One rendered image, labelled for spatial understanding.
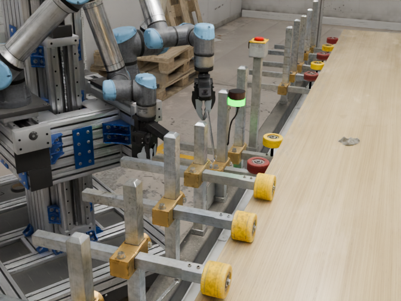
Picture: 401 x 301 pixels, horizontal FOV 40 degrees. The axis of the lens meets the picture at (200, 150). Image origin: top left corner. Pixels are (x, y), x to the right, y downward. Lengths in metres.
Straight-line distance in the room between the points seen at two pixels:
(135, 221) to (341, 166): 0.92
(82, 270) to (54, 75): 1.31
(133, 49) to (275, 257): 1.21
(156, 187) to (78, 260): 2.63
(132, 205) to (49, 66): 1.12
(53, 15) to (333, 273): 1.21
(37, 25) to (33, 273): 1.19
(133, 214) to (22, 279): 1.36
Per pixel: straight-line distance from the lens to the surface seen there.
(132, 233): 1.36
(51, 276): 2.61
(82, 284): 1.16
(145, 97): 2.00
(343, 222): 1.66
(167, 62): 5.23
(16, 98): 2.17
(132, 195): 1.31
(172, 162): 1.52
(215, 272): 1.27
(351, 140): 2.22
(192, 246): 1.85
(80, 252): 1.12
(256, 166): 1.94
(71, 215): 2.61
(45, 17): 1.95
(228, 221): 1.50
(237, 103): 1.93
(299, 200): 1.75
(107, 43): 2.08
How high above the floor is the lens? 1.73
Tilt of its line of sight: 24 degrees down
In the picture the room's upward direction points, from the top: 1 degrees clockwise
